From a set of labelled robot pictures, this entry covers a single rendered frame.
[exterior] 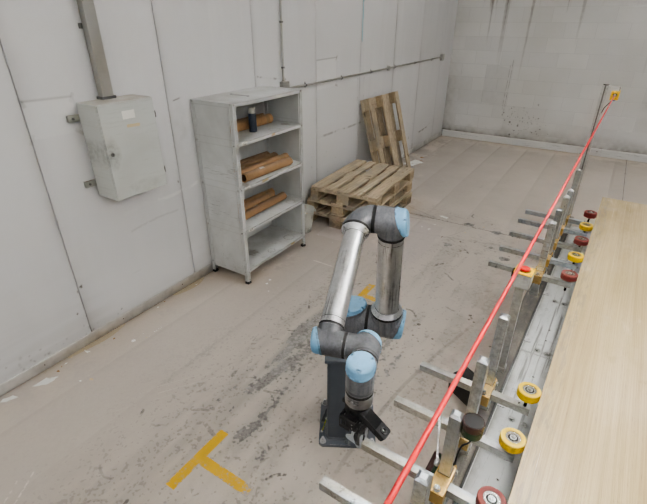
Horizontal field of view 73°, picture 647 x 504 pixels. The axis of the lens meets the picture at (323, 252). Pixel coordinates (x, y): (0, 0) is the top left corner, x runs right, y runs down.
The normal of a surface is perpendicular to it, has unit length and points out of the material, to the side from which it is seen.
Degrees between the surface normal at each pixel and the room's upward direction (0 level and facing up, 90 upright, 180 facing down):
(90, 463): 0
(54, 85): 90
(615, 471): 0
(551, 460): 0
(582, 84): 90
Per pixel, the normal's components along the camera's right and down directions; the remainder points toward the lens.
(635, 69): -0.54, 0.40
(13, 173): 0.84, 0.25
